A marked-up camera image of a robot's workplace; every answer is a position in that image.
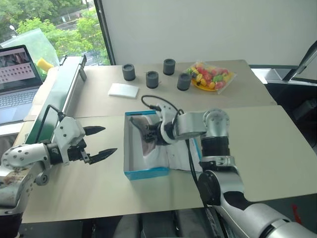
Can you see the black window frame post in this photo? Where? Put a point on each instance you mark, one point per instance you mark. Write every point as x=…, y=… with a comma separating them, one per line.
x=106, y=37

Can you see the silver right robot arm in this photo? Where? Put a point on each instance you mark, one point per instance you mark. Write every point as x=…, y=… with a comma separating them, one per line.
x=215, y=121

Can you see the translucent green plastic sheet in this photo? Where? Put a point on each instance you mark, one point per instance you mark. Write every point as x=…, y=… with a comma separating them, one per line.
x=37, y=42

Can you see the red object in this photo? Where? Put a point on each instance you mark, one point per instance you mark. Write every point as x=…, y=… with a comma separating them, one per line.
x=296, y=213

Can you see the black table frame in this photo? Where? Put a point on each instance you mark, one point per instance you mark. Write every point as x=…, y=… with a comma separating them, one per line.
x=153, y=225

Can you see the grey laptop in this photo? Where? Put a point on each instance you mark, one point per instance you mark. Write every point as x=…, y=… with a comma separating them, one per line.
x=17, y=96

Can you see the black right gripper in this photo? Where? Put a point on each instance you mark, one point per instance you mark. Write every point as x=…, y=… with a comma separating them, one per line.
x=155, y=135

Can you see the black chair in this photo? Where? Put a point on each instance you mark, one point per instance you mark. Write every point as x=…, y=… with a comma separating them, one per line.
x=292, y=99

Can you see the beige cardboard sheet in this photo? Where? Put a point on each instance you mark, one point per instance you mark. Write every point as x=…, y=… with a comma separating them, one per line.
x=39, y=99

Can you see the clear bag of toy fruit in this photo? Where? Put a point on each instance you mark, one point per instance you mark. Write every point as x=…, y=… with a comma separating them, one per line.
x=210, y=74

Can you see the green conveyor belt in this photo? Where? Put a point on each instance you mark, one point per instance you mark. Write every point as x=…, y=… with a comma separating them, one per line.
x=59, y=84

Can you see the grey and white shoe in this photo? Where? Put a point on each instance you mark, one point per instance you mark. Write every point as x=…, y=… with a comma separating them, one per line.
x=138, y=122
x=154, y=156

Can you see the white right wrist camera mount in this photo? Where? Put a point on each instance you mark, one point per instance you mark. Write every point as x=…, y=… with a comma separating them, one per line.
x=163, y=129

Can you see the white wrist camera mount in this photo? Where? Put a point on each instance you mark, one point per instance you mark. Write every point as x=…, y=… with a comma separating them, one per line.
x=163, y=129
x=67, y=131

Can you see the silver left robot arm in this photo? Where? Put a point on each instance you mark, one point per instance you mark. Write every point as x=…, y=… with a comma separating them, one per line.
x=22, y=155

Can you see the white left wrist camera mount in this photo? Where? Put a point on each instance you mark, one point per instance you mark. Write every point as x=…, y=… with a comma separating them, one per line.
x=67, y=131

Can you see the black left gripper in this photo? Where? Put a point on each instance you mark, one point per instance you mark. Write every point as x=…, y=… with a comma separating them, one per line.
x=74, y=153

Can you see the dark grey cylinder cup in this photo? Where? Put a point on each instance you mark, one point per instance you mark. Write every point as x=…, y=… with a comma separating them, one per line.
x=152, y=80
x=128, y=73
x=169, y=67
x=183, y=83

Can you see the yellow sponge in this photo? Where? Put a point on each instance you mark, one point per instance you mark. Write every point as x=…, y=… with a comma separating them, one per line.
x=45, y=65

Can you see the white folded cloth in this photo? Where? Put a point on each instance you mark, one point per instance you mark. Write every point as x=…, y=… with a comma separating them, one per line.
x=123, y=90

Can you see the yellow plate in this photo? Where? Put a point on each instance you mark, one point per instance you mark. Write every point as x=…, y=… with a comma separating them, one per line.
x=200, y=86

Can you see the blue and white shoebox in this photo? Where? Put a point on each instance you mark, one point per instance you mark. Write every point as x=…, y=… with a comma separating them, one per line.
x=146, y=174

